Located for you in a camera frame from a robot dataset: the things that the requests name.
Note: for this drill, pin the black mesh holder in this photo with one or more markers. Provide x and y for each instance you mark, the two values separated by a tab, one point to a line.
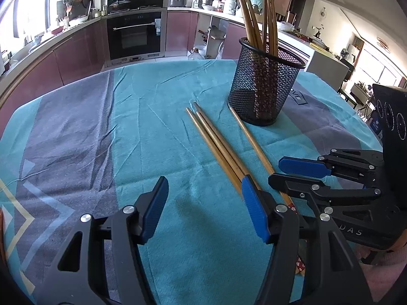
244	101

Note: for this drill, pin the black built-in oven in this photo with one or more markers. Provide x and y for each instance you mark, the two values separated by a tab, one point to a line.
133	38

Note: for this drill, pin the brown framed picture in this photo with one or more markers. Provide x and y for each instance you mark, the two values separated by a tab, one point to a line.
283	0

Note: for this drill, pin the person's right hand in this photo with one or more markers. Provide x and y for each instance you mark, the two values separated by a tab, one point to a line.
388	270

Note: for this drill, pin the white jar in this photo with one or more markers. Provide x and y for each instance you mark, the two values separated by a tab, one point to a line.
230	5

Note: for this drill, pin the kitchen window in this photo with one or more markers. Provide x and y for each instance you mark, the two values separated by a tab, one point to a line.
28	6

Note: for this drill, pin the black lidded wok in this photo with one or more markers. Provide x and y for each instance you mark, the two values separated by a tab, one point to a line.
120	3

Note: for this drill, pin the round ceiling lamp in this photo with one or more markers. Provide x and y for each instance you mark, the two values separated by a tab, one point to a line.
384	44

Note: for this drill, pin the cooking oil bottle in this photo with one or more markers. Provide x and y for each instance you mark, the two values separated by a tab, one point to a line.
195	54

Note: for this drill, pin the teal plastic bag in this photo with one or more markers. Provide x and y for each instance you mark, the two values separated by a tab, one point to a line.
257	1

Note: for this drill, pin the pink base cabinet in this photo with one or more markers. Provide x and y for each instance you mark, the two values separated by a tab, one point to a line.
73	54
178	31
230	41

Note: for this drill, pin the teal grey patterned tablecloth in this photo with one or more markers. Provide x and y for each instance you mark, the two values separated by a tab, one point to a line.
143	127

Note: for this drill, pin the white plastic bag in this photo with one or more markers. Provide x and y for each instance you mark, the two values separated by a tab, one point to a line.
285	26

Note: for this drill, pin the bunch of wooden chopsticks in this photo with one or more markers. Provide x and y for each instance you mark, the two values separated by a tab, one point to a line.
273	28

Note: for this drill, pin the steel pot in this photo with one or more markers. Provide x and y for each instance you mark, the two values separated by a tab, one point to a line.
206	0

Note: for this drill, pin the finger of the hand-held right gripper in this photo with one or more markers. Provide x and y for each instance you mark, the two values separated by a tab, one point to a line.
302	165
283	184

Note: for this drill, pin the wooden chopstick red patterned end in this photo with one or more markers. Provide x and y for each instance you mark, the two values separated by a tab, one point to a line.
216	139
207	139
255	146
222	139

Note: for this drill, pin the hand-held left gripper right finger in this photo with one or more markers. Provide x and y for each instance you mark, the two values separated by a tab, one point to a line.
254	206

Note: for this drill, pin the white kitchen countertop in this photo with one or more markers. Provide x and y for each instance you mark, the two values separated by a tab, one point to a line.
305	46

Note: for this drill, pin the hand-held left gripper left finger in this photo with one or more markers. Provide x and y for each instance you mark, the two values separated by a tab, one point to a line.
155	209

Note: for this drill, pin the black frying pan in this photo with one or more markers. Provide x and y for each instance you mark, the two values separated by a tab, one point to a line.
88	1

